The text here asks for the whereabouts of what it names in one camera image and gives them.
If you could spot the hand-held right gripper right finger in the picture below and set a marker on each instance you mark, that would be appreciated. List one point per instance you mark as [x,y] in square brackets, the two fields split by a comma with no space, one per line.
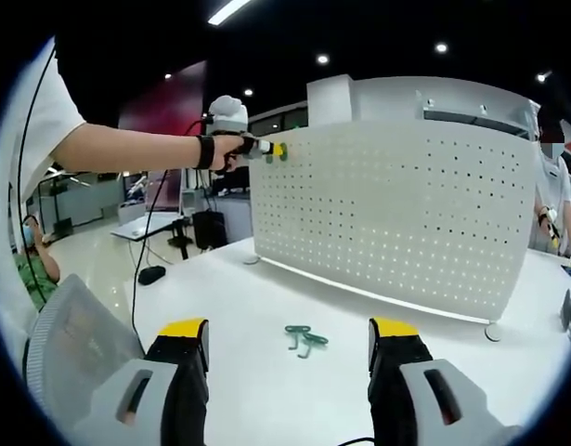
[452,409]

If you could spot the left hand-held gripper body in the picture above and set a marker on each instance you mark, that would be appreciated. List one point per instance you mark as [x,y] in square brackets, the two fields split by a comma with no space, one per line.
[227,116]

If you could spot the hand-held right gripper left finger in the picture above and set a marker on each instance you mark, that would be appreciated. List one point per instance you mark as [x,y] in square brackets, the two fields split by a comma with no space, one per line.
[127,409]

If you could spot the green hook assembly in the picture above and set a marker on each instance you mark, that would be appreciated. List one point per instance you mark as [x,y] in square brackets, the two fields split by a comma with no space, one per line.
[283,154]
[296,329]
[320,340]

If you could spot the white perforated mounting plate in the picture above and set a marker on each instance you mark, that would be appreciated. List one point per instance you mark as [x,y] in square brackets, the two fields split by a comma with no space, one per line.
[392,200]

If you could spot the person's left hand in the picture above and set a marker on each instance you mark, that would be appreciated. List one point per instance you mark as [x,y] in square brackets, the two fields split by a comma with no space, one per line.
[224,148]

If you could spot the round ceiling downlight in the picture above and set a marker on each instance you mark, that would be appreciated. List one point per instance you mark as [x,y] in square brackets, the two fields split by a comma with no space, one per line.
[249,92]
[441,47]
[322,59]
[168,75]

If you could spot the black wristband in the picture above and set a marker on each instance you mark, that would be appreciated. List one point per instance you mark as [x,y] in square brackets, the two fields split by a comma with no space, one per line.
[205,151]

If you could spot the black monitor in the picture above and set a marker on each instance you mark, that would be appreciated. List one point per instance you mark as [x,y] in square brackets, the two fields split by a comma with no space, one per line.
[236,179]

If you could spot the grey mesh office chair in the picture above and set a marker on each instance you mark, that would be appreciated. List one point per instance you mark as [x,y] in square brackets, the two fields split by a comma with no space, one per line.
[81,334]

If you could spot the laptop with lit screen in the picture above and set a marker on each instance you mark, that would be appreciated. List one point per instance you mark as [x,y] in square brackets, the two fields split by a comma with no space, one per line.
[173,195]

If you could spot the black computer tower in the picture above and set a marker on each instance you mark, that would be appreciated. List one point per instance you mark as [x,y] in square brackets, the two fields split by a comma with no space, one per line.
[210,230]

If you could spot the linear ceiling light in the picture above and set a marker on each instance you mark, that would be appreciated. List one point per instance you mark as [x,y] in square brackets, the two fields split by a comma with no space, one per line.
[229,11]

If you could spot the black computer mouse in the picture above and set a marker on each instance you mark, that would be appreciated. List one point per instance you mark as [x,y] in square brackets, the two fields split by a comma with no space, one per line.
[151,275]

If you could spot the white desk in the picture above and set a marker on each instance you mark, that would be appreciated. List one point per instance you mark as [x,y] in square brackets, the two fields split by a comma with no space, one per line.
[141,227]

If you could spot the dark grey curved stand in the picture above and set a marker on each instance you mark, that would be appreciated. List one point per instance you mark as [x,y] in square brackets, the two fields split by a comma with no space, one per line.
[570,311]

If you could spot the grey metal shelf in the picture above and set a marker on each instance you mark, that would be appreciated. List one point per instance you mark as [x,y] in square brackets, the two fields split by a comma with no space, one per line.
[475,118]

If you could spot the large red wall screen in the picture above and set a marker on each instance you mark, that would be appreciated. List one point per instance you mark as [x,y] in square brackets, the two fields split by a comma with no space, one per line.
[173,97]

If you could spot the small white camera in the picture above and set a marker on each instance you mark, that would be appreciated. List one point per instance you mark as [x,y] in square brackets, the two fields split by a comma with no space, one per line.
[484,109]
[430,101]

